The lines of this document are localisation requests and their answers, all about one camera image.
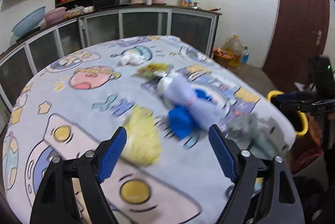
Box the yellow plastic bag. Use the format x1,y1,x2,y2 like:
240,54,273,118
121,105,162,167

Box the silver foil wrapper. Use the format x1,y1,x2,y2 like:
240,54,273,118
227,113,279,159

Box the blue plastic bag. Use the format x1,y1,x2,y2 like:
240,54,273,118
167,89,216,139

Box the lavender foam net bundle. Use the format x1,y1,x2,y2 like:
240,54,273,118
164,75,227,131

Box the white plastic bag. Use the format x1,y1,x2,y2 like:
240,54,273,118
156,74,178,95

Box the yellow snack wrapper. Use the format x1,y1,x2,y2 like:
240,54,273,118
137,62,173,78

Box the white tissue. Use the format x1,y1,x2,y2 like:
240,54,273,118
118,53,145,66

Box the yellow rimmed black trash bin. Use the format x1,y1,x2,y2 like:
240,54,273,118
266,90,308,137

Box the kitchen counter cabinets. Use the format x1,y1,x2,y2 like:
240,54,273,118
1,5,221,110

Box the dark red wooden door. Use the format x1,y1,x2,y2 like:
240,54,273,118
262,0,329,92

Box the cartoon printed tablecloth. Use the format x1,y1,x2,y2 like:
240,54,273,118
1,36,296,223

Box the small blue label bottle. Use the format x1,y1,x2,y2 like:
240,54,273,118
240,46,249,64

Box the brown waste bucket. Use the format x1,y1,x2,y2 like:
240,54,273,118
212,48,233,68

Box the large cooking oil jug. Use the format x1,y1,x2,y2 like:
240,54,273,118
222,34,244,68

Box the pink plastic basin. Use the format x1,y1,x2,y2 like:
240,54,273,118
44,7,66,26

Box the blue plastic basket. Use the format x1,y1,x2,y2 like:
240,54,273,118
12,6,45,37

